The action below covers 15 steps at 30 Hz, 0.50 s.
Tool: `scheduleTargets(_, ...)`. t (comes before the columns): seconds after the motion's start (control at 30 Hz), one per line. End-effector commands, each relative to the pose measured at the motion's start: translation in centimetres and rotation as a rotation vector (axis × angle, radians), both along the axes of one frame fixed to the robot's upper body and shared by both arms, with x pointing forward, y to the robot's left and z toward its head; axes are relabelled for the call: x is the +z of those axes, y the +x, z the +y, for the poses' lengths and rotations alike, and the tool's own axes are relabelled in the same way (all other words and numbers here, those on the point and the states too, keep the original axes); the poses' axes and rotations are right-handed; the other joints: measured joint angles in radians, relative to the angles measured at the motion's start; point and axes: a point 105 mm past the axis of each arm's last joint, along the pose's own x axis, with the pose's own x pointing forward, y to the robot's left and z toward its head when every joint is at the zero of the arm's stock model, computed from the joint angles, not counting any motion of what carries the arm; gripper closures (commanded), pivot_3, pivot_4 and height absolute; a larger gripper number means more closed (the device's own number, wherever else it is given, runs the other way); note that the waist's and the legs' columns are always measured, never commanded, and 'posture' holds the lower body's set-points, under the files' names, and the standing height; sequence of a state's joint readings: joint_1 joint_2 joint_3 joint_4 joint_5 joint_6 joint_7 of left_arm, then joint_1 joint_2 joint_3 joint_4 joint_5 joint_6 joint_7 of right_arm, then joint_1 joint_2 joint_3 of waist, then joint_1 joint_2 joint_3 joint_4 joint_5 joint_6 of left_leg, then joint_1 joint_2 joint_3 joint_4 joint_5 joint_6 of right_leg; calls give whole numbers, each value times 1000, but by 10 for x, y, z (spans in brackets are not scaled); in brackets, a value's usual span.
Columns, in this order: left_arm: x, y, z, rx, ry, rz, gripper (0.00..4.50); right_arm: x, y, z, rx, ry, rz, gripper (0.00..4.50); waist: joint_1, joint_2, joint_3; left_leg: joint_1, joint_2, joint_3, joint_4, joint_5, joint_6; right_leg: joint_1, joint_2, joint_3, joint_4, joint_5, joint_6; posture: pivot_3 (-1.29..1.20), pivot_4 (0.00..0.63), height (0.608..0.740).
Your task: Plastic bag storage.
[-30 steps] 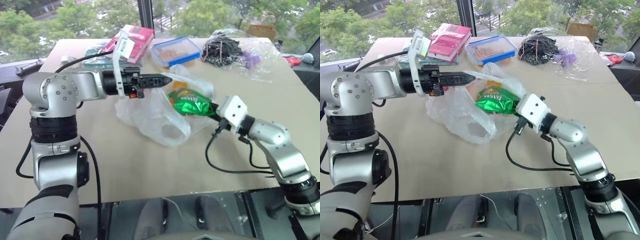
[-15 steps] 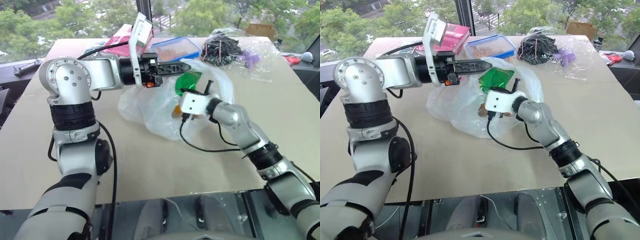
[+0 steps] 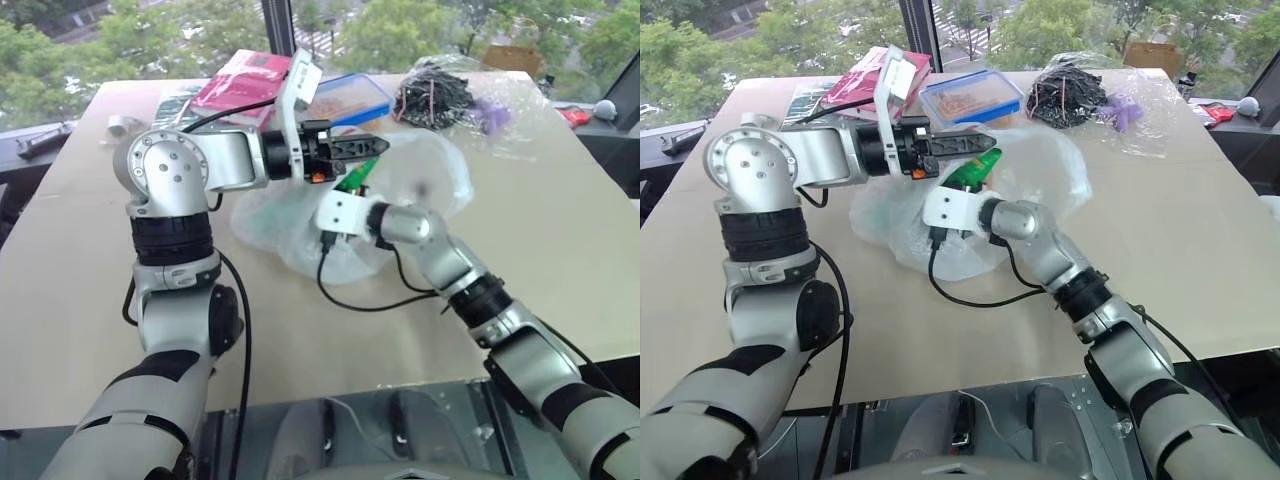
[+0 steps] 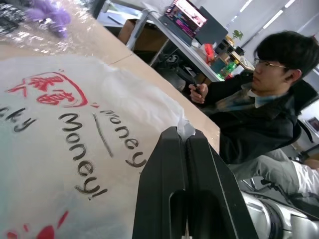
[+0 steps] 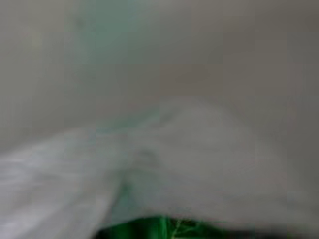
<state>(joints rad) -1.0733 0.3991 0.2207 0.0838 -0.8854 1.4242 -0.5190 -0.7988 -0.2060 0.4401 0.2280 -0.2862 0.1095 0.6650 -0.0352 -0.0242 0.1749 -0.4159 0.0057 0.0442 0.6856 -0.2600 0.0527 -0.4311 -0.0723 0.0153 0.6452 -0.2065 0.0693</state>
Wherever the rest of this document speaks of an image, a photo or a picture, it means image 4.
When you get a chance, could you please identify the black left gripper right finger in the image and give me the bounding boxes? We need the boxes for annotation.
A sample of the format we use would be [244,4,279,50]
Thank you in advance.
[185,129,259,239]

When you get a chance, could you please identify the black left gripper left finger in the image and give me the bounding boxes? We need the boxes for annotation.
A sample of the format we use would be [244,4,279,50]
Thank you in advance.
[136,126,188,239]

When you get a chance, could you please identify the white red-printed plastic bag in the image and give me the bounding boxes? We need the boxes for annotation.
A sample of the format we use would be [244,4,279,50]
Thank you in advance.
[0,53,198,239]

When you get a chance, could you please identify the black phone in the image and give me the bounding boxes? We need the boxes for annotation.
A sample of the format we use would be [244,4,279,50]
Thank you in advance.
[190,84,203,97]

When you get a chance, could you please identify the person's bare hand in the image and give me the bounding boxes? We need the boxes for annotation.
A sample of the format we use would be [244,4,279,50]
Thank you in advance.
[188,83,209,104]

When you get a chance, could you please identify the person in black jacket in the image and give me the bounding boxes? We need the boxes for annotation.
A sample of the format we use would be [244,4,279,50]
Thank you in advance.
[203,30,316,194]

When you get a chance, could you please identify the person in white shirt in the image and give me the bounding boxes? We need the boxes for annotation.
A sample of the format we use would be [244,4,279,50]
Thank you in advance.
[291,159,319,194]

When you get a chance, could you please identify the green bottles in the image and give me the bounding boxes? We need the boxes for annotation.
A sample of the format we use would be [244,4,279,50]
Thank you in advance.
[218,60,238,78]

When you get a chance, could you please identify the black mesh office chair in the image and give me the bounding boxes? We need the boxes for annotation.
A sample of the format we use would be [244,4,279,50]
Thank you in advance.
[289,79,319,151]

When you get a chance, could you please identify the red box on desk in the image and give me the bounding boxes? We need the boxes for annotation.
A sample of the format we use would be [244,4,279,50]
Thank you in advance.
[200,43,215,62]

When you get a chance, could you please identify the white office desk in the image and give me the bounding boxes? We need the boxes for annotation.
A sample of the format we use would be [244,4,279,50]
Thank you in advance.
[141,6,226,83]

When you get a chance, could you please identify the cardboard box under desk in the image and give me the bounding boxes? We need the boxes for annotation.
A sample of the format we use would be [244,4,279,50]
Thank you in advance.
[118,19,170,53]

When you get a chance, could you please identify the dark monitor back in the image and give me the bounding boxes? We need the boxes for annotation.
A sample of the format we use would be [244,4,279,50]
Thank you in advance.
[193,5,229,47]

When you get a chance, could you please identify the open laptop colourful screen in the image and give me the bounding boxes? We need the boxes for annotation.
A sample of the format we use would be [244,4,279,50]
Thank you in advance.
[159,0,208,38]

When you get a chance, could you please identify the clear crinkled plastic bag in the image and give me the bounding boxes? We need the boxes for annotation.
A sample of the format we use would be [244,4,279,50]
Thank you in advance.
[0,0,101,61]

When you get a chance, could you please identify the purple toy figure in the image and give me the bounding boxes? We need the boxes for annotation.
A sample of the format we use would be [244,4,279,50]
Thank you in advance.
[25,0,72,38]

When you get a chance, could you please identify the black tangled bundle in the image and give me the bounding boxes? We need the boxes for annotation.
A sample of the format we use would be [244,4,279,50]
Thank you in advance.
[0,0,28,33]

